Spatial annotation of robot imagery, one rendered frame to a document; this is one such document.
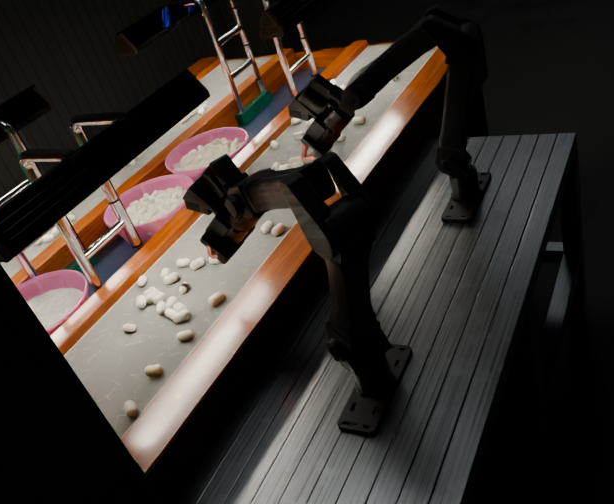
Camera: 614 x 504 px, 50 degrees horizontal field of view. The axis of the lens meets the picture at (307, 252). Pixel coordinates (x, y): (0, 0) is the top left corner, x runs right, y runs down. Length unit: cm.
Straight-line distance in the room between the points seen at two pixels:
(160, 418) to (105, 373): 24
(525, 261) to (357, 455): 54
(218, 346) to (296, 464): 27
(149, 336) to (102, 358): 10
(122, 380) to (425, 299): 61
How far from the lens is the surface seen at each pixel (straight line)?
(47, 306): 169
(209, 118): 226
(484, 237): 146
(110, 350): 141
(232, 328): 126
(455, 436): 109
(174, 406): 117
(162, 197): 192
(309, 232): 90
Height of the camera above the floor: 152
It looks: 33 degrees down
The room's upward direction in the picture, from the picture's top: 19 degrees counter-clockwise
